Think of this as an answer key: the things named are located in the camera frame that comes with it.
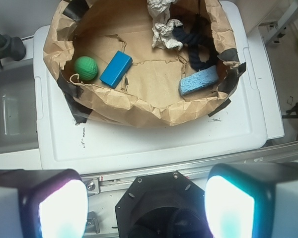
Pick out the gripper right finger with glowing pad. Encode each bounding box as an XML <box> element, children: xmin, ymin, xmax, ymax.
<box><xmin>204</xmin><ymin>162</ymin><xmax>298</xmax><ymax>238</ymax></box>

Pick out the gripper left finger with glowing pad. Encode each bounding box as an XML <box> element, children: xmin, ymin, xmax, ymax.
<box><xmin>0</xmin><ymin>169</ymin><xmax>88</xmax><ymax>238</ymax></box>

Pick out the blue rectangular block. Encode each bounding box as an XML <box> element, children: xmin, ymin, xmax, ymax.
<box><xmin>100</xmin><ymin>51</ymin><xmax>133</xmax><ymax>89</ymax></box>

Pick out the white plastic bin lid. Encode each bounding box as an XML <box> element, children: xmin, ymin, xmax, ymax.
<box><xmin>34</xmin><ymin>1</ymin><xmax>267</xmax><ymax>174</ymax></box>

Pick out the clear plastic container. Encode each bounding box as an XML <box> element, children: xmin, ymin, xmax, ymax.
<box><xmin>0</xmin><ymin>73</ymin><xmax>38</xmax><ymax>154</ymax></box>

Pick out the light blue sponge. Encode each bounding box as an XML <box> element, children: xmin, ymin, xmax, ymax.
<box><xmin>179</xmin><ymin>65</ymin><xmax>219</xmax><ymax>96</ymax></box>

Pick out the green textured ball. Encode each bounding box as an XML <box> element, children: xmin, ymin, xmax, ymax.
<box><xmin>74</xmin><ymin>56</ymin><xmax>98</xmax><ymax>81</ymax></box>

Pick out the dark grey clamp knob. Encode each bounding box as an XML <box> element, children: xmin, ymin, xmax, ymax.
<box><xmin>0</xmin><ymin>34</ymin><xmax>26</xmax><ymax>69</ymax></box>

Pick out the brown paper bag tray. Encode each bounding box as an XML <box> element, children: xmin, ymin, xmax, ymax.
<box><xmin>43</xmin><ymin>0</ymin><xmax>246</xmax><ymax>128</ymax></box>

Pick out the crumpled white paper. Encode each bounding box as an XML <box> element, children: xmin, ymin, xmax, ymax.
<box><xmin>147</xmin><ymin>0</ymin><xmax>183</xmax><ymax>50</ymax></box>

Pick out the aluminium extrusion rail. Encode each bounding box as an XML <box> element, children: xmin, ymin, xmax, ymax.
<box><xmin>81</xmin><ymin>141</ymin><xmax>298</xmax><ymax>196</ymax></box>

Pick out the black octagonal mount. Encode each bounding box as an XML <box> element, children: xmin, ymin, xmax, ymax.
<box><xmin>115</xmin><ymin>171</ymin><xmax>213</xmax><ymax>238</ymax></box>

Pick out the dark navy rope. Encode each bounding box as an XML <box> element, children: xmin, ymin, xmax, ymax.
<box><xmin>169</xmin><ymin>13</ymin><xmax>220</xmax><ymax>72</ymax></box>

